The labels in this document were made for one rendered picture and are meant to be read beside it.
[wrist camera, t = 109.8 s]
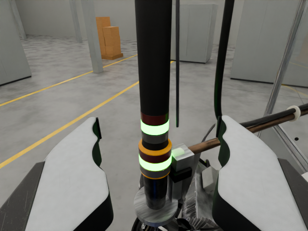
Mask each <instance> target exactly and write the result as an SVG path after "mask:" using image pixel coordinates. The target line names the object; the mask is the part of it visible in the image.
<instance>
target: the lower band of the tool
mask: <svg viewBox="0 0 308 231"><path fill-rule="evenodd" d="M168 141H169V144H168V146H167V147H166V148H164V149H162V150H158V151H152V150H148V149H146V148H145V147H143V145H142V139H141V140H140V141H139V144H138V146H139V149H140V150H141V151H142V152H143V153H145V154H147V155H152V156H158V155H163V154H166V153H167V152H169V151H170V149H171V147H172V143H171V140H170V139H168ZM143 161H144V160H143ZM166 161H167V160H166ZM145 162H146V161H145ZM164 162H165V161H164ZM147 163H149V162H147ZM160 163H163V162H160ZM160 163H154V164H160ZM151 164H152V163H151ZM168 167H169V166H168ZM143 168H144V167H143ZM165 169H166V168H165ZM146 170H147V169H146ZM163 170H164V169H163ZM149 171H151V170H149ZM152 171H153V170H152ZM158 171H159V170H158ZM160 171H162V170H160ZM141 173H142V172H141ZM143 175H144V174H143ZM167 175H168V174H167ZM167 175H165V176H167ZM144 176H145V175H144ZM165 176H164V177H165ZM145 177H147V176H145ZM147 178H150V179H161V178H163V177H160V178H151V177H147Z"/></svg>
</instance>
